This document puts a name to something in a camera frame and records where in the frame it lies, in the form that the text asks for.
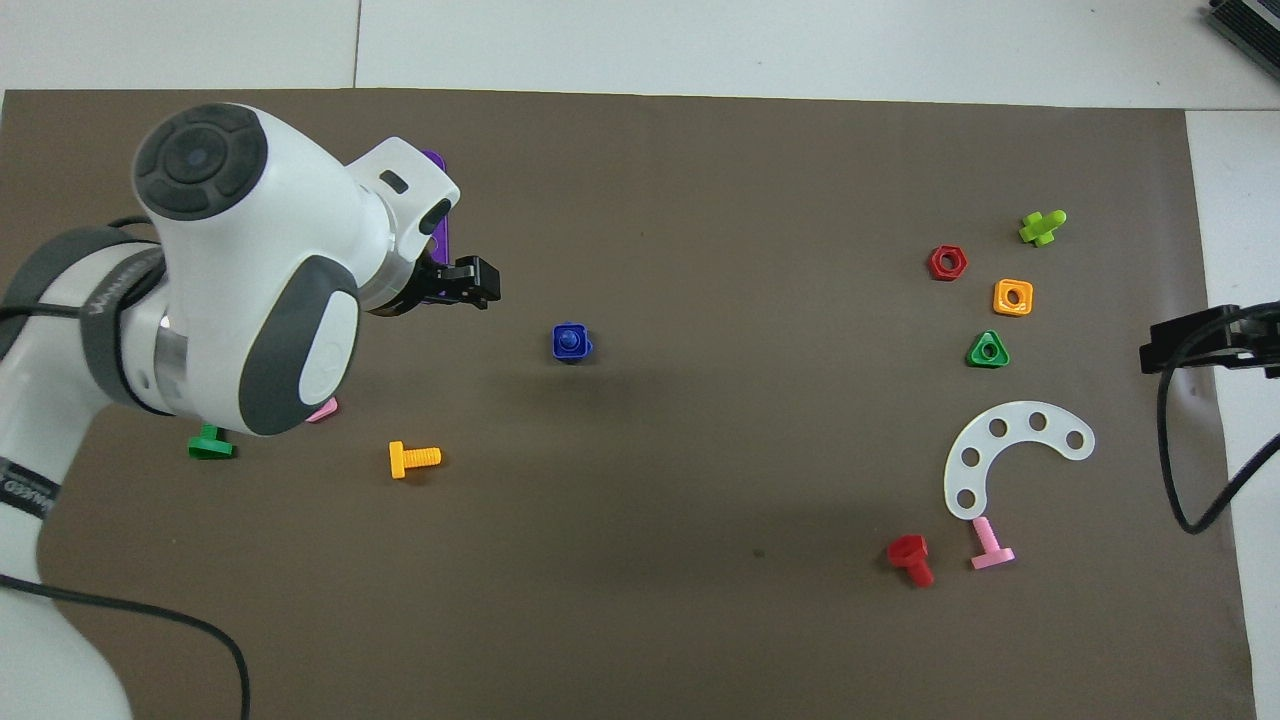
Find white curved five-hole plate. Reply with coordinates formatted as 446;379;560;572
943;401;1097;521

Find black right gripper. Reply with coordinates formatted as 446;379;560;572
1139;299;1280;380

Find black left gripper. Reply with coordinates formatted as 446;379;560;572
372;252;502;319

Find red plastic screw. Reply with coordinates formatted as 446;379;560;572
886;534;936;589

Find light green cross-head screw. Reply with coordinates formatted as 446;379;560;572
1018;209;1068;248

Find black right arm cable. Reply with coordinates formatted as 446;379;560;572
1156;308;1280;535

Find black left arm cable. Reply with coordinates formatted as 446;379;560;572
0;214;252;720

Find orange plastic screw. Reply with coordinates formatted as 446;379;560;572
388;440;443;480

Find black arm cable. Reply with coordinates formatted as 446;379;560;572
0;214;252;720
1156;308;1280;535

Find purple four-hole plastic strip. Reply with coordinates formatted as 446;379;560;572
420;150;457;269

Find pink plastic screw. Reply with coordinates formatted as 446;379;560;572
970;516;1017;572

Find grey black electronic device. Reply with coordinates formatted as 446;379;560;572
1205;0;1280;69

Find brown table mat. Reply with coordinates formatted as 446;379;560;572
0;88;1259;720

